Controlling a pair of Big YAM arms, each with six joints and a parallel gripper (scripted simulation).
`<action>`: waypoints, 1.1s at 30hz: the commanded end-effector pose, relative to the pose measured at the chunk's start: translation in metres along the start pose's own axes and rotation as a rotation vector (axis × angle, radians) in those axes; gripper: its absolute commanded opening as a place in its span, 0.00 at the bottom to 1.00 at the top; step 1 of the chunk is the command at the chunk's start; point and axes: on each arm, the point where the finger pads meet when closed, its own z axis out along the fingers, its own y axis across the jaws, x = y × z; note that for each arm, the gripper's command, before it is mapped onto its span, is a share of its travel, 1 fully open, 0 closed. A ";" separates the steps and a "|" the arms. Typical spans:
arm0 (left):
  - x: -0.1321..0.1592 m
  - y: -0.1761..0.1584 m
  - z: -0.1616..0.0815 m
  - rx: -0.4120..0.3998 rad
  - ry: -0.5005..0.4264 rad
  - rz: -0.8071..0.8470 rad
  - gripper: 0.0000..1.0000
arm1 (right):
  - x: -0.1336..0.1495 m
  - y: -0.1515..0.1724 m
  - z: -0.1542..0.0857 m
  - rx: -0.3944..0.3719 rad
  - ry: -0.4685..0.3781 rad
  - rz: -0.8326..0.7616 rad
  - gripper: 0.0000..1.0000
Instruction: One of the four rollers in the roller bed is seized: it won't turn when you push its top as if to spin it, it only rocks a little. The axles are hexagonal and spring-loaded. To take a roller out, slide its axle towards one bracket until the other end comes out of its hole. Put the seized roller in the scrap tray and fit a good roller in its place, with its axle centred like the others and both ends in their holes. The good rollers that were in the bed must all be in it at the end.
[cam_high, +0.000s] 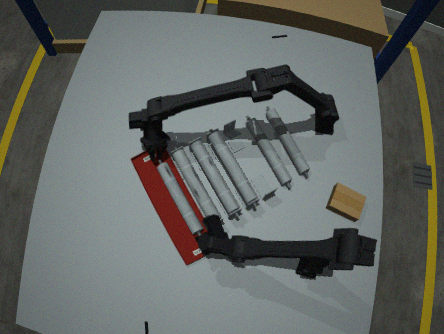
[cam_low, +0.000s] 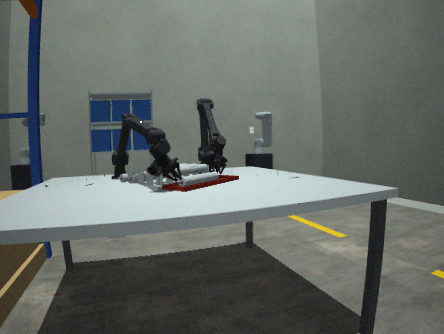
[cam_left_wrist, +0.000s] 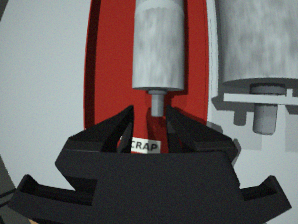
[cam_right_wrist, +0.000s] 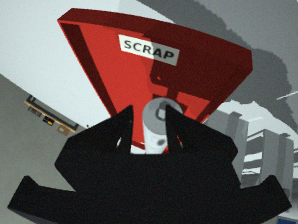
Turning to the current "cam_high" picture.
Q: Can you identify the brown cardboard box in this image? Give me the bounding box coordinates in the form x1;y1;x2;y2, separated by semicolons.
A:
326;183;366;222

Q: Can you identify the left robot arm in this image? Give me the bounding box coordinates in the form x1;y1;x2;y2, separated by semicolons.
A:
198;214;377;278

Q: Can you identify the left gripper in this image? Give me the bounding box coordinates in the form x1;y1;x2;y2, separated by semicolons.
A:
195;235;211;256

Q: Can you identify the red scrap tray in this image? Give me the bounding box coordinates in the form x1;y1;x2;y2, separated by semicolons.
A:
131;149;207;265

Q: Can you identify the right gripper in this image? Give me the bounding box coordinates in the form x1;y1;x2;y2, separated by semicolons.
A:
140;126;170;162

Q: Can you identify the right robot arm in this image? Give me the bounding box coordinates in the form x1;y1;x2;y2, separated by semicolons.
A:
129;64;339;140

